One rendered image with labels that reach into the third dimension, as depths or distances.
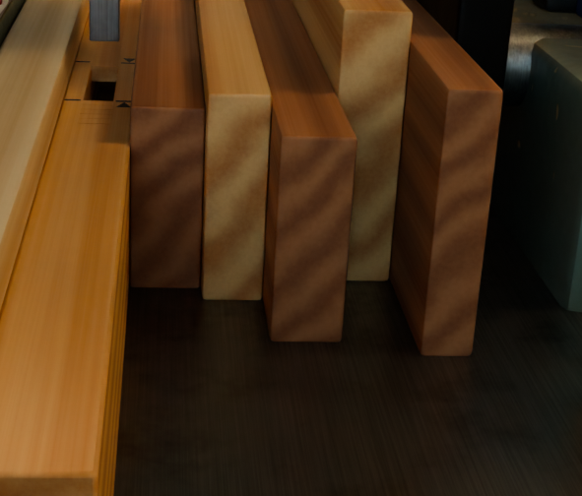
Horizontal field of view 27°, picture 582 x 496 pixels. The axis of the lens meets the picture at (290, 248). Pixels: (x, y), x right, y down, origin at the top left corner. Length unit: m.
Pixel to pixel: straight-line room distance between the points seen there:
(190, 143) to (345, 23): 0.05
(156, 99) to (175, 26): 0.09
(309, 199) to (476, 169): 0.04
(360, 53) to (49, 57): 0.09
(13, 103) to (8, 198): 0.07
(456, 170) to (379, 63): 0.05
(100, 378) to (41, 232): 0.06
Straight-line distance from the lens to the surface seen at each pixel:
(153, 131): 0.31
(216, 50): 0.35
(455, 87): 0.28
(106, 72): 0.39
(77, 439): 0.18
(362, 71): 0.32
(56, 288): 0.23
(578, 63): 0.35
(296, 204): 0.29
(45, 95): 0.32
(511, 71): 0.37
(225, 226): 0.32
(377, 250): 0.34
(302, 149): 0.28
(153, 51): 0.37
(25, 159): 0.27
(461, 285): 0.30
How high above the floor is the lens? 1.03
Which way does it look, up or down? 22 degrees down
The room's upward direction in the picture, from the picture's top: 3 degrees clockwise
